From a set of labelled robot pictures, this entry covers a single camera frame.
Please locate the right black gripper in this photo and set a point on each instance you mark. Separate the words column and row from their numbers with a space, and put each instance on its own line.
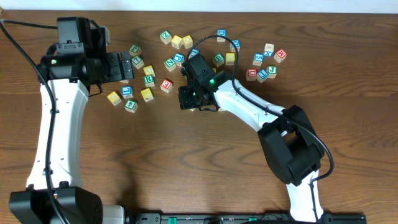
column 185, row 102

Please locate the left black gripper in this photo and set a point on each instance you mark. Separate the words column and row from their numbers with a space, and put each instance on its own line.
column 115, row 73

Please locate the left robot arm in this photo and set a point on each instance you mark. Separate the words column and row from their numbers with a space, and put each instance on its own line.
column 54, row 192

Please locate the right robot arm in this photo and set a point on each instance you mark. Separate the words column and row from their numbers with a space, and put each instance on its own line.
column 290, row 145

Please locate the green 7 block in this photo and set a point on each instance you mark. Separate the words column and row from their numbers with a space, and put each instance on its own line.
column 137, row 62

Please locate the blue L block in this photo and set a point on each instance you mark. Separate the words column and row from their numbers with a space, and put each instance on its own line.
column 127, row 92

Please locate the red E block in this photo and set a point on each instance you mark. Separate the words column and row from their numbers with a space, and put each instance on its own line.
column 166, row 85

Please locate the yellow block above R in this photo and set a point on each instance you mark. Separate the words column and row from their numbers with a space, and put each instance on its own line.
column 149, row 70

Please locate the yellow block lower left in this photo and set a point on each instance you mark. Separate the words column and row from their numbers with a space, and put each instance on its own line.
column 114, row 98

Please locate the green R block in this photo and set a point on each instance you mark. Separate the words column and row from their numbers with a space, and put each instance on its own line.
column 149, row 81

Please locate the green N block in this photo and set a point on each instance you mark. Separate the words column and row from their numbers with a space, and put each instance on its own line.
column 170, row 64

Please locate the yellow block lower centre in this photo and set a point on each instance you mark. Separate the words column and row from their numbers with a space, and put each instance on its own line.
column 147, row 94

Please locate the blue P block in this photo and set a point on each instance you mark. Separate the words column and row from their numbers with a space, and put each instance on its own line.
column 178, row 59

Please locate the green 4 block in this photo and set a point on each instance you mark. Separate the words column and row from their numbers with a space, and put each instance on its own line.
column 131, row 106

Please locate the blue T block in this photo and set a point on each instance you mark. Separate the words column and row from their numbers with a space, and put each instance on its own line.
column 193, row 52

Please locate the green B block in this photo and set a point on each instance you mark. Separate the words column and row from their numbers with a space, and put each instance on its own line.
column 218, row 60

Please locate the yellow block beside B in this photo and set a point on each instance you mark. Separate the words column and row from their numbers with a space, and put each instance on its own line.
column 230, row 58

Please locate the green Z block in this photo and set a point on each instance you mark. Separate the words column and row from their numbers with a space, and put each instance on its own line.
column 166, row 37

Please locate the yellow block top right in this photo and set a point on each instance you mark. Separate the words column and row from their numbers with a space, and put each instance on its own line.
column 187, row 41

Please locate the yellow block top left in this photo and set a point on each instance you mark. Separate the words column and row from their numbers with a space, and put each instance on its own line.
column 177, row 42

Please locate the blue D block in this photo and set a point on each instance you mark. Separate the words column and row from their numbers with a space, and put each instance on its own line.
column 221, row 35

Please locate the blue 1 block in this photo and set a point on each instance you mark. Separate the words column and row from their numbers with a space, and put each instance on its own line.
column 262, row 75

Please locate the blue 5 block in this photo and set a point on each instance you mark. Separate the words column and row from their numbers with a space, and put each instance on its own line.
column 258, row 59

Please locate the green J block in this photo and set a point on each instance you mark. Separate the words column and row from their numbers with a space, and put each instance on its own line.
column 272, row 71

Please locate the blue X block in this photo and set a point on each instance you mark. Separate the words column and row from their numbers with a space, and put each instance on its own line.
column 268, row 50

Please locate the red M block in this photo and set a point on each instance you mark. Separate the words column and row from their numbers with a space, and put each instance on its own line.
column 280, row 55

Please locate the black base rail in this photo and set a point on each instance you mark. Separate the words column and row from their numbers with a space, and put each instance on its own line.
column 268, row 218

